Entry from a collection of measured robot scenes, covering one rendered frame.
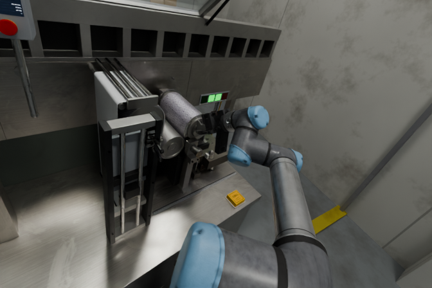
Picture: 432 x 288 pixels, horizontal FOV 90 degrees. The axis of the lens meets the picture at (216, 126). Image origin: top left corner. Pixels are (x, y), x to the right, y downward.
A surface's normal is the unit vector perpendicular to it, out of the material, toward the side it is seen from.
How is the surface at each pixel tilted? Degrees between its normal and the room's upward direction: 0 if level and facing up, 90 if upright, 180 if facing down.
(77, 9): 90
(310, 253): 15
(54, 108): 90
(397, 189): 90
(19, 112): 90
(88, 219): 0
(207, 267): 24
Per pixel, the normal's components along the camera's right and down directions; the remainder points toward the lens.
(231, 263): 0.18, -0.69
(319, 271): 0.52, -0.70
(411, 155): -0.84, 0.11
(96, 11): 0.62, 0.54
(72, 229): 0.23, -0.82
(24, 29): 0.45, 0.57
